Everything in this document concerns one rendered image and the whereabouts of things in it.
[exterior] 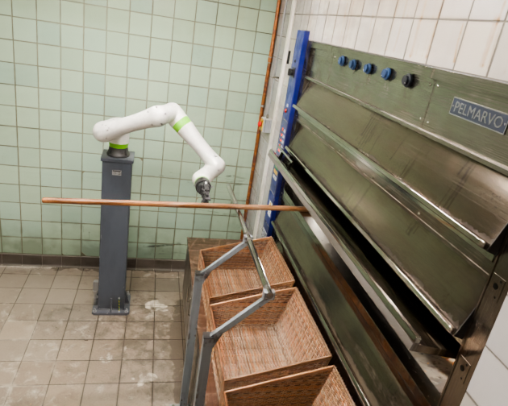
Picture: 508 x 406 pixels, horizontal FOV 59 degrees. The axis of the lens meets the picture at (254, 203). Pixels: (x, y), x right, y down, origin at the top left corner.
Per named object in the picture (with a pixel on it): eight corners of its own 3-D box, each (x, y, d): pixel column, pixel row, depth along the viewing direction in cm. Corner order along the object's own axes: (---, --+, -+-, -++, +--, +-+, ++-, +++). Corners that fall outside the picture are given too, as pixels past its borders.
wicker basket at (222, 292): (266, 271, 312) (272, 234, 302) (288, 321, 262) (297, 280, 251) (196, 268, 300) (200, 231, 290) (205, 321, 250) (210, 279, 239)
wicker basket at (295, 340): (289, 326, 258) (297, 285, 247) (322, 403, 207) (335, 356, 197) (204, 326, 246) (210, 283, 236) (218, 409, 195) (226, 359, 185)
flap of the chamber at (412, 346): (267, 155, 282) (295, 163, 288) (409, 350, 121) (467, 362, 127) (268, 151, 281) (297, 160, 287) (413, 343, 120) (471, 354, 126)
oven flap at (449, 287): (290, 150, 284) (306, 122, 279) (459, 337, 122) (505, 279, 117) (284, 147, 282) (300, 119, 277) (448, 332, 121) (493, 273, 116)
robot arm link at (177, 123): (154, 112, 275) (166, 99, 269) (164, 109, 286) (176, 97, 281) (173, 135, 275) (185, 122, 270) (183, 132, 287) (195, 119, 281)
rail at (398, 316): (268, 151, 281) (271, 152, 282) (413, 343, 120) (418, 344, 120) (269, 148, 281) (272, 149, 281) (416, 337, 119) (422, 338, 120)
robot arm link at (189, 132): (179, 134, 285) (175, 133, 274) (193, 122, 283) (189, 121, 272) (216, 178, 286) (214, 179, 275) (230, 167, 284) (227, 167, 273)
